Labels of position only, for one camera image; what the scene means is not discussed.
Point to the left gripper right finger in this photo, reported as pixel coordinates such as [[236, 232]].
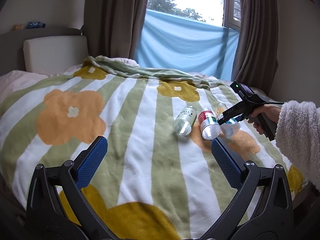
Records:
[[262, 206]]

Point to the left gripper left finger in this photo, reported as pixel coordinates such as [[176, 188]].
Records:
[[56, 207]]

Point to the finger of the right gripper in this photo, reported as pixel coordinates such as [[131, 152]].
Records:
[[228, 114], [240, 117]]

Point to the white blue label bottle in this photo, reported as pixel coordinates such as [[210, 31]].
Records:
[[230, 128]]

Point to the white fluffy sleeve forearm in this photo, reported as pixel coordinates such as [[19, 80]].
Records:
[[297, 137]]

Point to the person's right hand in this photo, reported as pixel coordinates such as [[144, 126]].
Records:
[[271, 111]]

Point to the small yellow liquid bottle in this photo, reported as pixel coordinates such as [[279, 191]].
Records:
[[219, 109]]

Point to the red label clear bottle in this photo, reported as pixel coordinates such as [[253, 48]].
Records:
[[210, 129]]

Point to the right brown curtain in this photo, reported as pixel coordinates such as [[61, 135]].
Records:
[[255, 63]]

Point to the brown curtain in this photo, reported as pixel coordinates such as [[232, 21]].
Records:
[[255, 63], [113, 27]]

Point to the green label clear bottle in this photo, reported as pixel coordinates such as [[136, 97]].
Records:
[[185, 120]]

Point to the light blue hanging cloth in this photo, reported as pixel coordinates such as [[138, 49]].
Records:
[[174, 42]]

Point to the floral striped blanket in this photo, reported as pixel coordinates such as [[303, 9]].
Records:
[[152, 183]]

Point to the white headboard cushion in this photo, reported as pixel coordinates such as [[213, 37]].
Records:
[[54, 54]]

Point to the left brown curtain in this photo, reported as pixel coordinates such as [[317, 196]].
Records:
[[113, 27]]

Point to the grey headboard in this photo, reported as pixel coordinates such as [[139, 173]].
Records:
[[12, 44]]

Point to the blue toy car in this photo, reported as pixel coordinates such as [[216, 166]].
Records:
[[35, 25]]

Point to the orange toy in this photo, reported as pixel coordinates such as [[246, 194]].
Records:
[[17, 27]]

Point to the window frame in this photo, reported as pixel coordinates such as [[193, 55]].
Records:
[[232, 14]]

